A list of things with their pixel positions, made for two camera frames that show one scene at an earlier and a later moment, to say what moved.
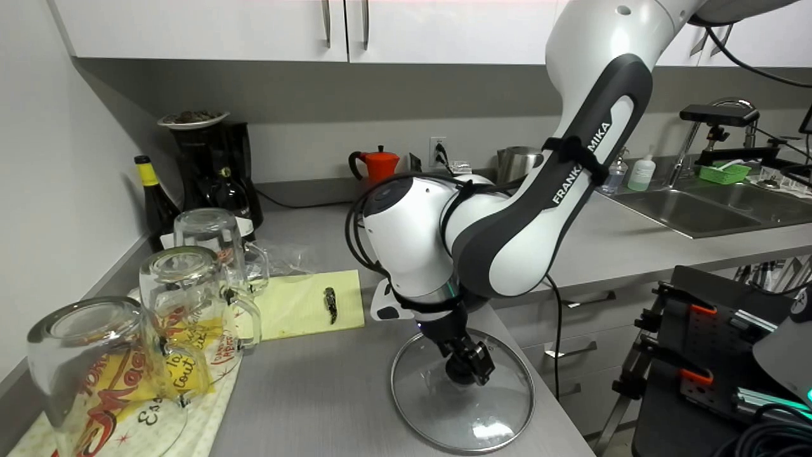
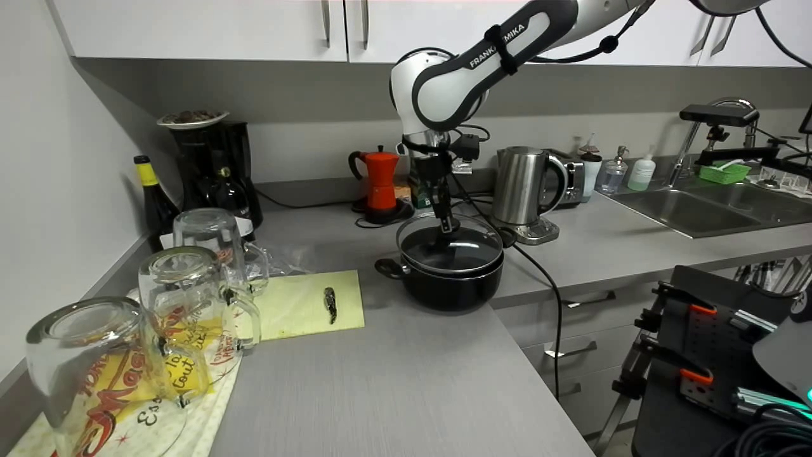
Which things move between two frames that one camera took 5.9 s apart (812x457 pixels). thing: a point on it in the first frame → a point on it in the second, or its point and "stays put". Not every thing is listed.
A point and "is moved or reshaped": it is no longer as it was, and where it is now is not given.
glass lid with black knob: [458, 414] is moved or reshaped
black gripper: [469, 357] → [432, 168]
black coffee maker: [214, 166] stays put
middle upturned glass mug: [196, 327] stays put
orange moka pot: [380, 163] stays put
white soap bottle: [642, 177] stays put
